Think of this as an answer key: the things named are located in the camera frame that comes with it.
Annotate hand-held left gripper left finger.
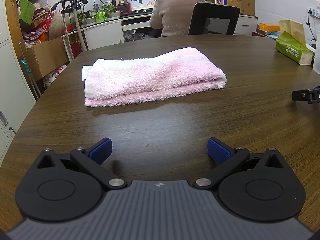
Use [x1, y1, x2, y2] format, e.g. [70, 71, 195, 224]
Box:
[36, 137, 128, 190]

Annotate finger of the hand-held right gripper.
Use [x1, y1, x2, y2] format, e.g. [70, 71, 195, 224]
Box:
[292, 86, 320, 104]

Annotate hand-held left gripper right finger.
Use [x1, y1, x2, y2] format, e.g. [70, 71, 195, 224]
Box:
[192, 137, 284, 190]

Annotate pink towel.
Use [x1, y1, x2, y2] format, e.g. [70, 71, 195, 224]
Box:
[82, 47, 227, 108]

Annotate green tissue pack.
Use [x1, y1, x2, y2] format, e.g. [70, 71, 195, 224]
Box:
[275, 20, 316, 65]

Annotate orange flat box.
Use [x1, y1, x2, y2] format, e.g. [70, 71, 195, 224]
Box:
[259, 23, 280, 32]

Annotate white power strip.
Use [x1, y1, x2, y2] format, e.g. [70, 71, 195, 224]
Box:
[307, 4, 320, 18]

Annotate white printed sack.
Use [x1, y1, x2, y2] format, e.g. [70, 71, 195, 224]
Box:
[42, 64, 68, 88]

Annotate large open cardboard box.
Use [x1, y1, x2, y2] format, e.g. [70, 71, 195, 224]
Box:
[25, 37, 70, 80]

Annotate mop with teal clip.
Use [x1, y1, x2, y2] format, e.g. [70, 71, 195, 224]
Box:
[19, 42, 42, 98]

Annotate grey metal filing cabinet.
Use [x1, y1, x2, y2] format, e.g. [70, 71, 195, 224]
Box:
[0, 0, 38, 140]

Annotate printed cardboard boxes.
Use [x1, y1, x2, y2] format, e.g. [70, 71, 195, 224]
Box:
[221, 0, 255, 15]

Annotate white plastic bags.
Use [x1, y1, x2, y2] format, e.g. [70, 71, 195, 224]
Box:
[124, 29, 153, 42]

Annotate black office chair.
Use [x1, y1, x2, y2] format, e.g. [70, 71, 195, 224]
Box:
[188, 2, 240, 35]

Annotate potted plant tray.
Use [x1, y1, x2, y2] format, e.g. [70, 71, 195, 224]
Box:
[77, 11, 97, 26]

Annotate red gift box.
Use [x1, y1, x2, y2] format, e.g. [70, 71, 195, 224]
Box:
[32, 17, 53, 32]

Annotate green leafy potted plant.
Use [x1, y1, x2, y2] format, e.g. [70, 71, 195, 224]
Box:
[96, 2, 123, 20]

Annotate metal stand with black armrests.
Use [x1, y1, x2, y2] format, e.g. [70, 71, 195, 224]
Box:
[51, 0, 88, 61]

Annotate green cardboard box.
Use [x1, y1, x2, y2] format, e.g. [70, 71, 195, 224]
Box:
[18, 0, 36, 26]

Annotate dreamcatcher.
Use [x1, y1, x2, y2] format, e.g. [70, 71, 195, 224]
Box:
[14, 0, 25, 15]

